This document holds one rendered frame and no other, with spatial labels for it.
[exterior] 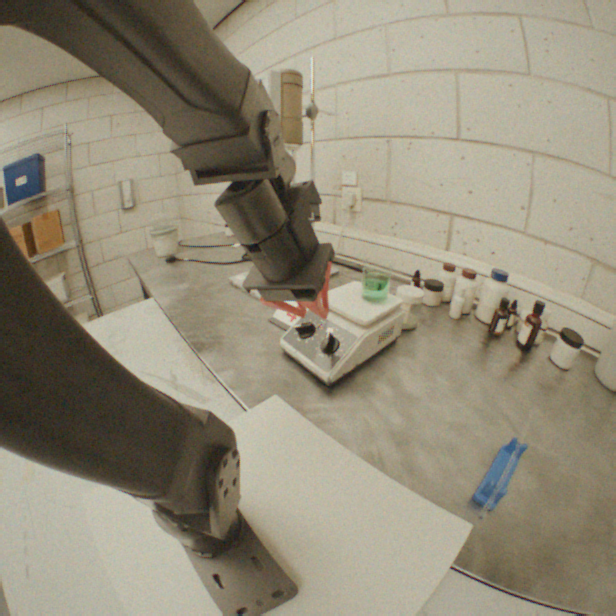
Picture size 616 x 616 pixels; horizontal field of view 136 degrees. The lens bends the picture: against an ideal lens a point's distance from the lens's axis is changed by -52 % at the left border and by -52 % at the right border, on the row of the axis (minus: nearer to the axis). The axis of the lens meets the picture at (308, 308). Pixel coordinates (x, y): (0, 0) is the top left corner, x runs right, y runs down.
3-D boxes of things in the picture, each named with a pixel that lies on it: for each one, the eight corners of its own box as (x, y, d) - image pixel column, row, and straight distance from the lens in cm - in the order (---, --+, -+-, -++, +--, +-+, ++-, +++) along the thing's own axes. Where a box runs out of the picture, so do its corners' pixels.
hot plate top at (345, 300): (365, 327, 40) (365, 322, 40) (313, 300, 47) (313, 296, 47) (404, 304, 49) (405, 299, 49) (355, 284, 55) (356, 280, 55)
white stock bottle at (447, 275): (434, 292, 79) (441, 259, 76) (452, 296, 79) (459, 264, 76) (432, 299, 74) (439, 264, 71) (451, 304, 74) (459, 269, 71)
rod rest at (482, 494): (490, 512, 36) (506, 500, 33) (470, 498, 35) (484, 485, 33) (518, 458, 42) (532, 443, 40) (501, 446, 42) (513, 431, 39)
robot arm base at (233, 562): (184, 405, 28) (124, 427, 29) (300, 590, 19) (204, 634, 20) (204, 448, 34) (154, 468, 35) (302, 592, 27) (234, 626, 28)
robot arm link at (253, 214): (256, 220, 32) (227, 173, 30) (298, 207, 30) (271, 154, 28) (236, 258, 27) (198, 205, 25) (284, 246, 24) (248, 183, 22)
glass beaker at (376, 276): (364, 309, 44) (369, 263, 41) (355, 295, 49) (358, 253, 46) (396, 306, 47) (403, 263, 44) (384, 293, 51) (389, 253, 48)
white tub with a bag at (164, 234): (176, 256, 120) (169, 209, 117) (148, 260, 127) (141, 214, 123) (186, 248, 133) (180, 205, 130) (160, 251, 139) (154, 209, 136)
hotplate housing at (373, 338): (329, 390, 40) (332, 349, 35) (279, 350, 48) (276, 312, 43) (405, 335, 55) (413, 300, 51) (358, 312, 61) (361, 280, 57)
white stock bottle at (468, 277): (467, 317, 70) (478, 277, 66) (446, 308, 71) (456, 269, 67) (472, 309, 75) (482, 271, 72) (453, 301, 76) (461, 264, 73)
